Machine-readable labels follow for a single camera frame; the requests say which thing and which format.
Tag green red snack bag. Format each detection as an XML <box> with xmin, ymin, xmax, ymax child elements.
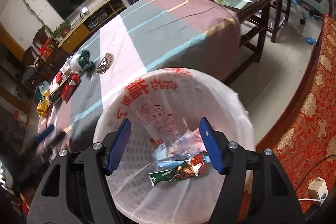
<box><xmin>149</xmin><ymin>153</ymin><xmax>211</xmax><ymax>186</ymax></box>

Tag yellow snack bag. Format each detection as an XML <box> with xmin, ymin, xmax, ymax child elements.
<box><xmin>37</xmin><ymin>89</ymin><xmax>53</xmax><ymax>118</ymax></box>

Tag red cigarette carton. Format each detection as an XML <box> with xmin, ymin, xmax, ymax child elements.
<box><xmin>61</xmin><ymin>73</ymin><xmax>81</xmax><ymax>102</ymax></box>

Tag light blue quilted cloth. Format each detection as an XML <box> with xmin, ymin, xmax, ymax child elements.
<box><xmin>152</xmin><ymin>143</ymin><xmax>183</xmax><ymax>169</ymax></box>

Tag white ointment box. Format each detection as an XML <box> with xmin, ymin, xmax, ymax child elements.
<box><xmin>61</xmin><ymin>67</ymin><xmax>71</xmax><ymax>81</ymax></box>

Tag white trash basket with bag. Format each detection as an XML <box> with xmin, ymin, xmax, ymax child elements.
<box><xmin>94</xmin><ymin>68</ymin><xmax>255</xmax><ymax>223</ymax></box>

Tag teal gift bag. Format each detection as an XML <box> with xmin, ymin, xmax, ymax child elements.
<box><xmin>34</xmin><ymin>81</ymin><xmax>50</xmax><ymax>104</ymax></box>

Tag white plastic bag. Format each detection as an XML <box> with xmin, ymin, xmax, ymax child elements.
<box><xmin>70</xmin><ymin>53</ymin><xmax>83</xmax><ymax>73</ymax></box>

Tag dark green crumpled bag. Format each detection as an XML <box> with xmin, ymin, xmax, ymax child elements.
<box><xmin>77</xmin><ymin>50</ymin><xmax>95</xmax><ymax>72</ymax></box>

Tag red gift box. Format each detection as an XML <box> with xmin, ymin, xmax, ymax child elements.
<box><xmin>39</xmin><ymin>38</ymin><xmax>58</xmax><ymax>60</ymax></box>

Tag red gold patterned sofa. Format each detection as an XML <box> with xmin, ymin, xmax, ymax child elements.
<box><xmin>236</xmin><ymin>0</ymin><xmax>336</xmax><ymax>222</ymax></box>

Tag potted green plant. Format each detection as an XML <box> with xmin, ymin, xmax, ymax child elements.
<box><xmin>51</xmin><ymin>20</ymin><xmax>71</xmax><ymax>40</ymax></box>

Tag pink grey patchwork tablecloth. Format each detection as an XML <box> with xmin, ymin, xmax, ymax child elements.
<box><xmin>38</xmin><ymin>0</ymin><xmax>240</xmax><ymax>151</ymax></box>

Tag white power adapter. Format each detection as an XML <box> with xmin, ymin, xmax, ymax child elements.
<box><xmin>308</xmin><ymin>177</ymin><xmax>329</xmax><ymax>206</ymax></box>

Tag dark wooden side table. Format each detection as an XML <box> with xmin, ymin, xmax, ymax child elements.
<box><xmin>223</xmin><ymin>0</ymin><xmax>291</xmax><ymax>85</ymax></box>

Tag yellow wooden tv cabinet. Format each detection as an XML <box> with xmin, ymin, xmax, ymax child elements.
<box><xmin>58</xmin><ymin>0</ymin><xmax>126</xmax><ymax>54</ymax></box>

